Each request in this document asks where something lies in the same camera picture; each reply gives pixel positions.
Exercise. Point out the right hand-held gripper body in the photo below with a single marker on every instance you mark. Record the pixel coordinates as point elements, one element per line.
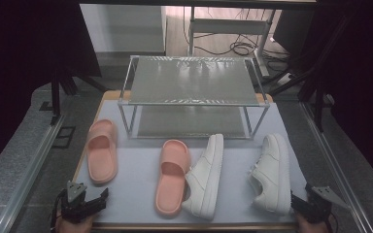
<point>320,204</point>

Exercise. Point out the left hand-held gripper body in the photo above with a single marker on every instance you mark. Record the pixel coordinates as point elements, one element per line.
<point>76,207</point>

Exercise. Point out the pink rubber slipper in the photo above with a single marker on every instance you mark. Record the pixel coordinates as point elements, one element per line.
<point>171,197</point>
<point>101,168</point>

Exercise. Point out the white leather sneaker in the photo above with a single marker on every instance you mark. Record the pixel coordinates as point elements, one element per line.
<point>204,181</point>
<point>273,174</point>

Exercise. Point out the person's right hand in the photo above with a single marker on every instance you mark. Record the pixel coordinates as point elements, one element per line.
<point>311,226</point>

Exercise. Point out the person's left hand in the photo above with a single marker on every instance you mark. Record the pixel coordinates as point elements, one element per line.
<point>74,227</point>

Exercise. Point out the white foam mat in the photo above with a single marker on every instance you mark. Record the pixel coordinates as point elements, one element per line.
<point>136,187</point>

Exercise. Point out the black metal stand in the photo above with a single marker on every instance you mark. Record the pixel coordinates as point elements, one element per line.
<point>55,93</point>
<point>319,106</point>

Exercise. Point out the wooden table board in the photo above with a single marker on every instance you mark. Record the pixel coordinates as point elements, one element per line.
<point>110,95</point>

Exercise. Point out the black curtain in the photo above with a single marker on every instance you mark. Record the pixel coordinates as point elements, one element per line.
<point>369,81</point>
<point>19,64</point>

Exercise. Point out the dark monitor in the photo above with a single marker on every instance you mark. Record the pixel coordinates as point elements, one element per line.
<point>291,32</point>

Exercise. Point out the white cabinet panel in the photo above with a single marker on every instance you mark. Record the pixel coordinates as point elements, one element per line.
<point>123,29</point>

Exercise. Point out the aluminium floor rail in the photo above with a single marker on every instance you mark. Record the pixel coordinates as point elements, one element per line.
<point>336,168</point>
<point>29,171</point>

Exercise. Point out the grey metal desk frame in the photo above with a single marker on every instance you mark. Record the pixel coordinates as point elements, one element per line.
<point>230,26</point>

